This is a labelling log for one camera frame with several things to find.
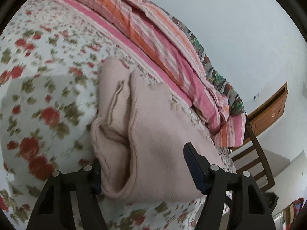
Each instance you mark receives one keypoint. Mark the white wall switch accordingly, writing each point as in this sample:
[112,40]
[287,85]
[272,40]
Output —
[256,97]

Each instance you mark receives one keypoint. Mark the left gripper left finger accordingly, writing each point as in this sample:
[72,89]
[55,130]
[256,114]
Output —
[53,208]

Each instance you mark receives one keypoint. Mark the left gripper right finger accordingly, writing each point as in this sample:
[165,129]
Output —
[248,206]

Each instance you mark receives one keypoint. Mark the floral bed sheet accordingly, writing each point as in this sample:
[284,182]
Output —
[50,60]

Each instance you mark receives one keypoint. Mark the pink striped quilt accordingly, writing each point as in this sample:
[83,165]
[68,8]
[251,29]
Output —
[153,34]

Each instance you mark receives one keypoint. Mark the dark wooden footboard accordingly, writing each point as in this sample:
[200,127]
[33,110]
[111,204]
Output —
[254,161]

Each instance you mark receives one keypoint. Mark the dark floral blanket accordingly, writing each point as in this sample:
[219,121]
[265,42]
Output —
[218,81]

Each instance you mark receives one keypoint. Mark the pink knit sweater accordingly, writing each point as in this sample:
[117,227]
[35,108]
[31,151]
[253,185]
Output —
[138,137]

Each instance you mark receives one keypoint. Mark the brown wooden door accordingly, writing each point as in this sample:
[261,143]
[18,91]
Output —
[269,112]

